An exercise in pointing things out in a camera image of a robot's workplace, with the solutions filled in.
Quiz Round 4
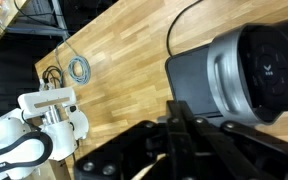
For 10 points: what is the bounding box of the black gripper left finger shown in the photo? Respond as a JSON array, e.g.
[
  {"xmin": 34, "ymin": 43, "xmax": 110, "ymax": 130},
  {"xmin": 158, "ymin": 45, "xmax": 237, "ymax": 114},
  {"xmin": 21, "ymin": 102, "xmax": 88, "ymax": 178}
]
[{"xmin": 73, "ymin": 99, "xmax": 195, "ymax": 180}]

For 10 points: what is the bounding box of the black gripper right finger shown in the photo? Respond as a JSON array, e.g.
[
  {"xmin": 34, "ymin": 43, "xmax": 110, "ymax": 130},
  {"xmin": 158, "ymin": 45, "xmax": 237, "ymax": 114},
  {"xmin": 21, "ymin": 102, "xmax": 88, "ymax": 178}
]
[{"xmin": 178, "ymin": 100, "xmax": 288, "ymax": 180}]

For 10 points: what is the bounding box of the black Keurig coffee machine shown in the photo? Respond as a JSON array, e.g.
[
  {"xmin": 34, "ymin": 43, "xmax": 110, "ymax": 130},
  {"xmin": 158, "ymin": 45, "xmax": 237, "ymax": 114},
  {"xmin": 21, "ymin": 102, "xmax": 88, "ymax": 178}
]
[{"xmin": 165, "ymin": 14, "xmax": 288, "ymax": 127}]

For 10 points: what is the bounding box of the grey coiled cable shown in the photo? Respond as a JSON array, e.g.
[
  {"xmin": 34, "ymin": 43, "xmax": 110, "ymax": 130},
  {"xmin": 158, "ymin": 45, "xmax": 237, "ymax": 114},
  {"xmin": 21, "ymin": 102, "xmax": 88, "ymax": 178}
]
[{"xmin": 55, "ymin": 36, "xmax": 92, "ymax": 86}]

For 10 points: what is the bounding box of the black coiled cable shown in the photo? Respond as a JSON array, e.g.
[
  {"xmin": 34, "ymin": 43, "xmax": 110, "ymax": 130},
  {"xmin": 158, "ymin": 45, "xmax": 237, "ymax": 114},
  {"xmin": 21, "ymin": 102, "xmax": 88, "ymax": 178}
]
[{"xmin": 42, "ymin": 65, "xmax": 64, "ymax": 89}]

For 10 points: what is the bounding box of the black power cable with plug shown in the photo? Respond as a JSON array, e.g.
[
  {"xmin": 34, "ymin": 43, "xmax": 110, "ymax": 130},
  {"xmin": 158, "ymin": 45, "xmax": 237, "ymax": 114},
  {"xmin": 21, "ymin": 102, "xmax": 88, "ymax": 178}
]
[{"xmin": 166, "ymin": 0, "xmax": 203, "ymax": 58}]

